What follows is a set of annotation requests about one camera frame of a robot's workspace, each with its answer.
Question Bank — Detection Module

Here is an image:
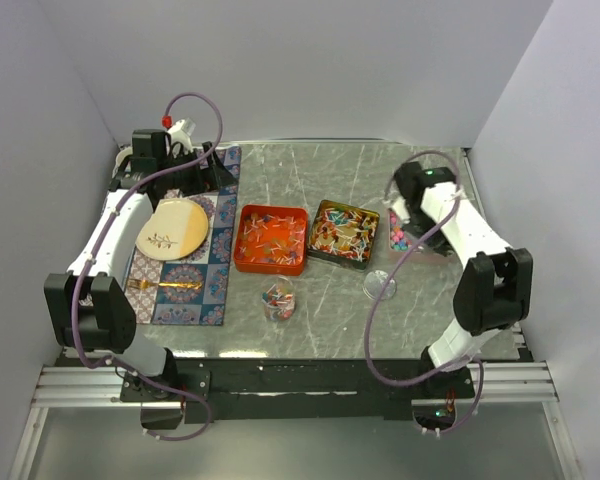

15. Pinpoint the clear glass jar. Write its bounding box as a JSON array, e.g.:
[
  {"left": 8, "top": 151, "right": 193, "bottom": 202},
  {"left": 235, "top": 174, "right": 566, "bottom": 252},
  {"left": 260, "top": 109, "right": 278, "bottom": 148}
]
[{"left": 261, "top": 276, "right": 296, "bottom": 322}]

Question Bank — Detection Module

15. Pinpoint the gold fork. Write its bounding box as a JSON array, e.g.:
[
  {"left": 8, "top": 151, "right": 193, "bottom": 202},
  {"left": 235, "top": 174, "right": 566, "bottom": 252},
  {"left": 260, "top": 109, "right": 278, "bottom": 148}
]
[{"left": 127, "top": 279, "right": 203, "bottom": 290}]

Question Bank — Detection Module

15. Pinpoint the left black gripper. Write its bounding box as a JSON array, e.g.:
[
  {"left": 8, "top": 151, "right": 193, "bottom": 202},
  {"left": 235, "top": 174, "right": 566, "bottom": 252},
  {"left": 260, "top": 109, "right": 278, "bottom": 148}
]
[{"left": 158, "top": 142, "right": 238, "bottom": 198}]

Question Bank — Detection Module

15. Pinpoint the clear round jar lid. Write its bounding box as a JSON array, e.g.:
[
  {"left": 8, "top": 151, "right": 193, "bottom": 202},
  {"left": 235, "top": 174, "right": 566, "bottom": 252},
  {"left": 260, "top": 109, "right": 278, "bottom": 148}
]
[{"left": 362, "top": 270, "right": 397, "bottom": 301}]

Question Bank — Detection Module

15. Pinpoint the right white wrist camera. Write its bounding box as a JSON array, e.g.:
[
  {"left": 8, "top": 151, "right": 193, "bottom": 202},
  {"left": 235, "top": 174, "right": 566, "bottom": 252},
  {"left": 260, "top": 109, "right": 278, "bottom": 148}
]
[{"left": 389, "top": 197, "right": 410, "bottom": 226}]

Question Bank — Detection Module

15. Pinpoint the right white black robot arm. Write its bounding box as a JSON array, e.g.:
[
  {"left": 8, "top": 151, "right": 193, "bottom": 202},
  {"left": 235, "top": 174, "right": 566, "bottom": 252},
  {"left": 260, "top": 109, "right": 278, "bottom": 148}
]
[{"left": 390, "top": 161, "right": 533, "bottom": 399}]

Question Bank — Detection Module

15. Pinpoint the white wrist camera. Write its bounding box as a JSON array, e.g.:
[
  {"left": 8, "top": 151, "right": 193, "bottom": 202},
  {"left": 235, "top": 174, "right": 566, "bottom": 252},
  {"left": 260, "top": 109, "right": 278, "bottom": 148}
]
[
  {"left": 168, "top": 118, "right": 196, "bottom": 152},
  {"left": 389, "top": 197, "right": 410, "bottom": 226}
]

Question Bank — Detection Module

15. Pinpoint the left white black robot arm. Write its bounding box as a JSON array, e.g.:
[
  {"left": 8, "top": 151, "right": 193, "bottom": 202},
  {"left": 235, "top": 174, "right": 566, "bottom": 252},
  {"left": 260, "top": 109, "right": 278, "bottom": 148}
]
[{"left": 44, "top": 128, "right": 222, "bottom": 402}]

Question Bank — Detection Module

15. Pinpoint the orange candy box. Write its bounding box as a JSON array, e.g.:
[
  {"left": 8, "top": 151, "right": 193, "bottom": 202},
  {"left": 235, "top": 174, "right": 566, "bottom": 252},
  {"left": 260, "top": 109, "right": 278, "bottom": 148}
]
[{"left": 233, "top": 204, "right": 309, "bottom": 277}]

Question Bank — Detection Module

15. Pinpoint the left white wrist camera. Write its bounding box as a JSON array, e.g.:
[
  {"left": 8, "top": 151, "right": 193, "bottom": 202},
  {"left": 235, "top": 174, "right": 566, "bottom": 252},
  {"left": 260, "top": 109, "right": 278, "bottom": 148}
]
[{"left": 168, "top": 118, "right": 196, "bottom": 152}]

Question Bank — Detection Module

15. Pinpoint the dark tin of lollipops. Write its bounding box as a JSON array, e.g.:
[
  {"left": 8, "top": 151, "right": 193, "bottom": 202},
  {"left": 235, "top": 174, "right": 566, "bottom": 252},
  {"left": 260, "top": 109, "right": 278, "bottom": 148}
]
[{"left": 307, "top": 200, "right": 380, "bottom": 271}]

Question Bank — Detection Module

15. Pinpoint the blue white mug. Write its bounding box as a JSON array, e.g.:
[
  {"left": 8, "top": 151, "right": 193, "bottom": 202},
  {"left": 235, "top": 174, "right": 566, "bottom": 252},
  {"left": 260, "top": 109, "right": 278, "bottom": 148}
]
[{"left": 114, "top": 146, "right": 132, "bottom": 171}]

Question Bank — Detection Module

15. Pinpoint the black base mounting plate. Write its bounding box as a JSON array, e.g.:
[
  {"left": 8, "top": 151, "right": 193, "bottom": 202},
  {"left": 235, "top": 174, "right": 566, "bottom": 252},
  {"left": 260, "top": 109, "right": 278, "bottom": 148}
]
[{"left": 120, "top": 358, "right": 474, "bottom": 429}]

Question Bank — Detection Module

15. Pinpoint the aluminium rail frame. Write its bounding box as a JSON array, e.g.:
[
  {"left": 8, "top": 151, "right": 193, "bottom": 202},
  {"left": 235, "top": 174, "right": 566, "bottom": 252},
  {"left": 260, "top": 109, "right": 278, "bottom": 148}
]
[{"left": 9, "top": 362, "right": 583, "bottom": 479}]

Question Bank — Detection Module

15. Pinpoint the patterned placemat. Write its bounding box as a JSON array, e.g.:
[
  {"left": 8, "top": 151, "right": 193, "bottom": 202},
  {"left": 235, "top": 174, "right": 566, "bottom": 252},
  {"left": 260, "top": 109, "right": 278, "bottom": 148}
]
[{"left": 104, "top": 144, "right": 243, "bottom": 327}]

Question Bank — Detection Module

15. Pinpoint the pink tin of star candies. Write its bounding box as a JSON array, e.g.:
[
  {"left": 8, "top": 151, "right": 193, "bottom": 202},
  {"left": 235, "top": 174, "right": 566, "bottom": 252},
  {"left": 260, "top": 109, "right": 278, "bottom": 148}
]
[{"left": 386, "top": 207, "right": 454, "bottom": 265}]

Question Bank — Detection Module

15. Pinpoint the cream ceramic plate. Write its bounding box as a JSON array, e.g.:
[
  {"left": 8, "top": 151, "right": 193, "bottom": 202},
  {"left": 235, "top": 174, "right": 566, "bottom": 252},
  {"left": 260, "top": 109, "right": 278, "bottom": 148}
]
[{"left": 136, "top": 198, "right": 209, "bottom": 262}]

